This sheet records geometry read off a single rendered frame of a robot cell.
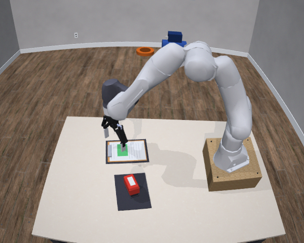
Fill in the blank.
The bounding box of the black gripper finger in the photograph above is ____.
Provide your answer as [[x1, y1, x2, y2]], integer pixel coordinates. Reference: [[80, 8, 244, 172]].
[[111, 124, 128, 152], [101, 115, 110, 138]]

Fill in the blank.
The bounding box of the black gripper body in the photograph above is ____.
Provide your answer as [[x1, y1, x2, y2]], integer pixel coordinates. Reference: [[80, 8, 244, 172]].
[[105, 115, 119, 129]]

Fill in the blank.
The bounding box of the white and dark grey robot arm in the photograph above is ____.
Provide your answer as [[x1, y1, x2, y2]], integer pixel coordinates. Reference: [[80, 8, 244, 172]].
[[102, 41, 252, 173]]

